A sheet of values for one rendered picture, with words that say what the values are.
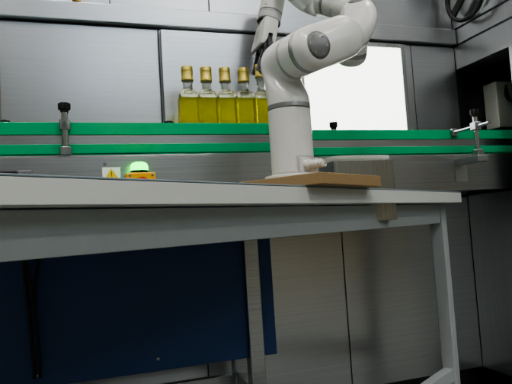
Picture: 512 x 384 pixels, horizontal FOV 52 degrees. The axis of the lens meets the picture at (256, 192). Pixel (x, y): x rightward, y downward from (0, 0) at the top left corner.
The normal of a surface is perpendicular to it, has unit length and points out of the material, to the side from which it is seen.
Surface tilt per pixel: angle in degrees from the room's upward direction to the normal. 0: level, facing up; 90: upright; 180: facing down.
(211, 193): 90
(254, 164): 90
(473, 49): 90
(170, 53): 90
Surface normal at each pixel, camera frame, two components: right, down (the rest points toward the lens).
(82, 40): 0.32, -0.08
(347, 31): 0.53, -0.12
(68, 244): 0.77, -0.09
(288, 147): -0.22, -0.04
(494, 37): -0.95, 0.04
